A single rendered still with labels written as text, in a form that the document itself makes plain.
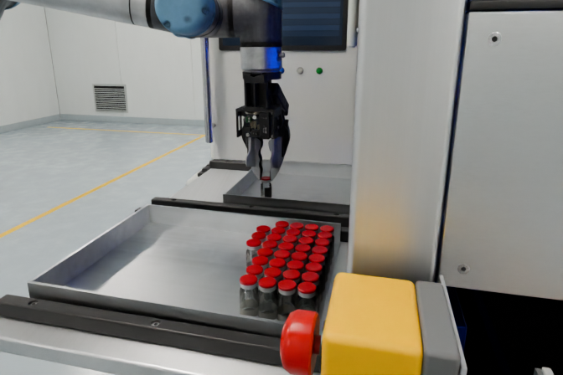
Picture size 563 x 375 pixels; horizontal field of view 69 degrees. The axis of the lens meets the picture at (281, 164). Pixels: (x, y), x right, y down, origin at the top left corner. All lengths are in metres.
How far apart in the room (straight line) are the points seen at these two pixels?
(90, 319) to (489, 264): 0.40
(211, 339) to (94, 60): 6.99
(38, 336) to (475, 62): 0.50
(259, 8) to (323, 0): 0.60
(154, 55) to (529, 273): 6.56
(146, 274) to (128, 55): 6.45
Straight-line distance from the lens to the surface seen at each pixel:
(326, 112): 1.33
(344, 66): 1.32
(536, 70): 0.30
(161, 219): 0.76
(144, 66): 6.85
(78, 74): 7.55
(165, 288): 0.58
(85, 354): 0.51
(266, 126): 0.73
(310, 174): 1.00
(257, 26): 0.74
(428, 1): 0.28
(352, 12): 1.06
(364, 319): 0.26
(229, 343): 0.45
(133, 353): 0.49
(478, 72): 0.29
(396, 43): 0.28
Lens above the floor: 1.18
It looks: 16 degrees down
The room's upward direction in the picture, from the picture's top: straight up
